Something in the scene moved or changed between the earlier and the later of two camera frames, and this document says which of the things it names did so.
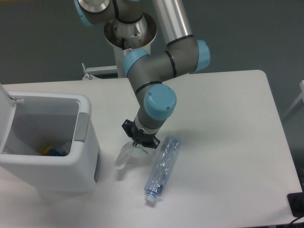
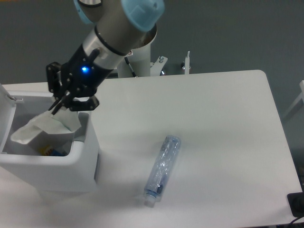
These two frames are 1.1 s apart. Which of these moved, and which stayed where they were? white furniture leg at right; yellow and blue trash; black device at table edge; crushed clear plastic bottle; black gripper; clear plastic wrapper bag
Moved: clear plastic wrapper bag; black gripper
Stayed: black device at table edge; crushed clear plastic bottle; yellow and blue trash; white furniture leg at right
